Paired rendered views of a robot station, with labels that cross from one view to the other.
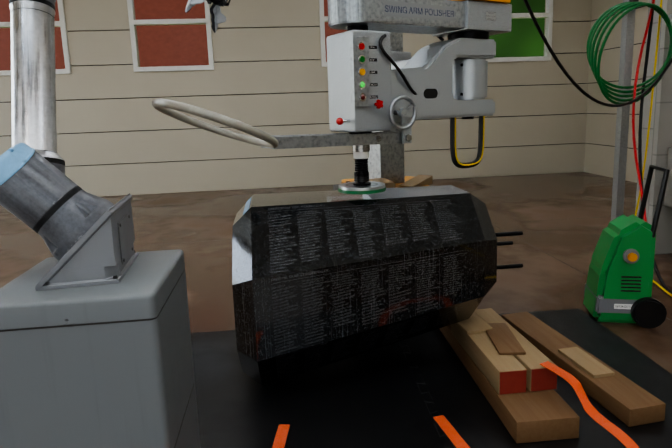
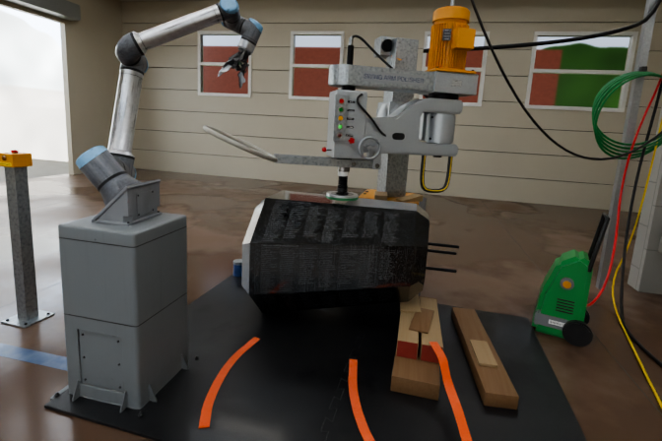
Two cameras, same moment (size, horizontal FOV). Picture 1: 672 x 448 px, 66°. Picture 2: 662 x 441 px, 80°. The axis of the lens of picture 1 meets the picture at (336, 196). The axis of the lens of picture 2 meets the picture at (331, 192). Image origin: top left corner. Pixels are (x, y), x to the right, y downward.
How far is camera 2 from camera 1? 0.88 m
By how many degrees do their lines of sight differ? 18
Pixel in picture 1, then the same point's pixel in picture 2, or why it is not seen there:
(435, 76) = (403, 124)
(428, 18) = (400, 83)
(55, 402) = (88, 281)
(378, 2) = (359, 71)
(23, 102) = (115, 123)
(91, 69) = (263, 95)
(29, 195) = (95, 172)
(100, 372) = (107, 270)
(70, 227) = (110, 192)
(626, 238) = (564, 268)
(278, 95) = not seen: hidden behind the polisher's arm
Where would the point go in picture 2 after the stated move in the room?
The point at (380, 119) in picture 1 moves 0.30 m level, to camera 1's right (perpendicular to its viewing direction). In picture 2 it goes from (354, 151) to (401, 155)
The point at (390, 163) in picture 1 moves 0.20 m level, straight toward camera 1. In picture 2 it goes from (394, 182) to (387, 185)
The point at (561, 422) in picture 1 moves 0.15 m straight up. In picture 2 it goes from (425, 385) to (428, 357)
